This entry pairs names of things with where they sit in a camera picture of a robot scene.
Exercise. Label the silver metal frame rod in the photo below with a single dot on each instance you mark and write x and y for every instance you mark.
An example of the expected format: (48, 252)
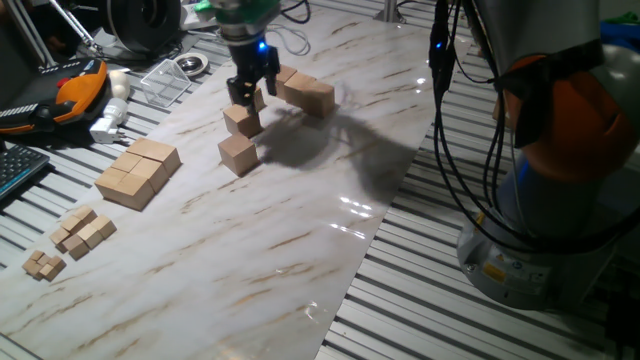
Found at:
(29, 32)

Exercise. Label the large wooden cube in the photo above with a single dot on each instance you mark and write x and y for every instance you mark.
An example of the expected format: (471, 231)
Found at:
(299, 85)
(239, 152)
(242, 120)
(286, 75)
(317, 99)
(259, 100)

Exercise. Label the white control box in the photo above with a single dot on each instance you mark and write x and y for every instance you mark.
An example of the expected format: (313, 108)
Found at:
(192, 17)

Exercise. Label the white egg shaped object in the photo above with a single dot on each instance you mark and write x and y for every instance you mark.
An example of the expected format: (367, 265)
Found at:
(120, 84)

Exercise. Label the aluminium profile post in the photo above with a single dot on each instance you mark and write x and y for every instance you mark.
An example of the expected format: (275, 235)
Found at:
(390, 10)

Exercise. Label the white marble pattern mat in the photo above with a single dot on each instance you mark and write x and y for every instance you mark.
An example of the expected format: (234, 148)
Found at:
(225, 260)

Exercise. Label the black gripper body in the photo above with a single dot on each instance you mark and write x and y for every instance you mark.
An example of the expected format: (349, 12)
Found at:
(252, 55)

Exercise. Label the round metal tin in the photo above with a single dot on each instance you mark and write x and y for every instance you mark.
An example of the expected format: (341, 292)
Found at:
(191, 63)

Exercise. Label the medium wooden cube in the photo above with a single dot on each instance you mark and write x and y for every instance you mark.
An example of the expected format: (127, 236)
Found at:
(110, 177)
(126, 161)
(145, 146)
(149, 171)
(167, 156)
(132, 190)

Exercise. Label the tiny wooden cube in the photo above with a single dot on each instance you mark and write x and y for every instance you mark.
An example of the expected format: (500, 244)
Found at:
(56, 263)
(31, 268)
(48, 272)
(37, 255)
(45, 260)

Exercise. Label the small wooden cube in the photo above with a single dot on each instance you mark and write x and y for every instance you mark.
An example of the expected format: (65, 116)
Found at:
(71, 223)
(104, 226)
(90, 235)
(60, 235)
(76, 246)
(85, 214)

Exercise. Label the black computer keyboard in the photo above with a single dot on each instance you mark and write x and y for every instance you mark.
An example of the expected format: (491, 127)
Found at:
(20, 167)

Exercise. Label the white power adapter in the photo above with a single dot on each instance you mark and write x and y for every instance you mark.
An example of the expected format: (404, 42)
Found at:
(111, 117)

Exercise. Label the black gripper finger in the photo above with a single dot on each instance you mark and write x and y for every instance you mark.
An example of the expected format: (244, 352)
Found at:
(272, 75)
(239, 92)

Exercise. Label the black orange teach pendant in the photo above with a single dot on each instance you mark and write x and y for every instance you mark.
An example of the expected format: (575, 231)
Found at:
(75, 97)

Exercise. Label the clear plastic box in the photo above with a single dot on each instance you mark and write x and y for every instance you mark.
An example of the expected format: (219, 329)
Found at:
(165, 82)

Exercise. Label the green gripper mount plate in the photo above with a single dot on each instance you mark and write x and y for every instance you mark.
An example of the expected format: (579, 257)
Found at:
(245, 12)

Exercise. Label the black round spool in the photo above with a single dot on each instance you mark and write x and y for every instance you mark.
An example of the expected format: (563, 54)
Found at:
(142, 22)

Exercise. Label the blue bag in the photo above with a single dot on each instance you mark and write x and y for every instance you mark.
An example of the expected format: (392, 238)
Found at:
(625, 37)

